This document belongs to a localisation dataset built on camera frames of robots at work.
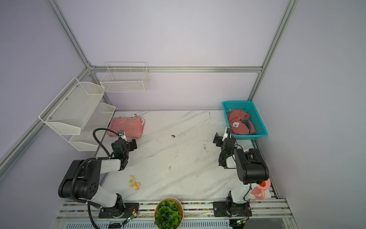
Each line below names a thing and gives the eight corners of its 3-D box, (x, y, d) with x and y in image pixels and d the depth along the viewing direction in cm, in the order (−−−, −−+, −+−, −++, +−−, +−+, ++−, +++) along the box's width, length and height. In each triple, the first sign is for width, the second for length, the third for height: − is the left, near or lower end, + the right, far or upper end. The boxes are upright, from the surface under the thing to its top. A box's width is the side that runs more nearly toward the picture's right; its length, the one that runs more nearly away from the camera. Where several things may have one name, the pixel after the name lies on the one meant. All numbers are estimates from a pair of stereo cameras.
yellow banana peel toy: (127, 182, 85) (125, 180, 82) (133, 177, 87) (131, 175, 85) (136, 192, 81) (134, 191, 79) (142, 186, 84) (140, 184, 81)
